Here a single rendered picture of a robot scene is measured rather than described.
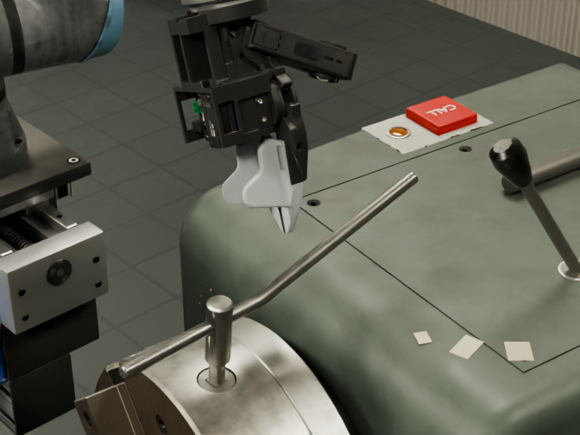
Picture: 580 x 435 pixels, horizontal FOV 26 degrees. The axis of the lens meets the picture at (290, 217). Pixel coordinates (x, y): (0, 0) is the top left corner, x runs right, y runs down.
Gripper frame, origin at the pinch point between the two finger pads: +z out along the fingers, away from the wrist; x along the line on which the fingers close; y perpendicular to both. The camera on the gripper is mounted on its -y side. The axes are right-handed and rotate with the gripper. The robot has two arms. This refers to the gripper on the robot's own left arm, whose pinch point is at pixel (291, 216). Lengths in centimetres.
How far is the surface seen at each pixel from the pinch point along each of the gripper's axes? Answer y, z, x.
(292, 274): 4.3, 3.2, 5.5
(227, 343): 12.0, 6.7, 6.0
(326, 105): -175, 45, -263
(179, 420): 16.8, 12.5, 3.8
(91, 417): 20.8, 13.2, -6.2
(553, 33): -274, 43, -254
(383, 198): -6.8, -0.2, 5.1
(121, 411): 18.1, 13.6, -5.7
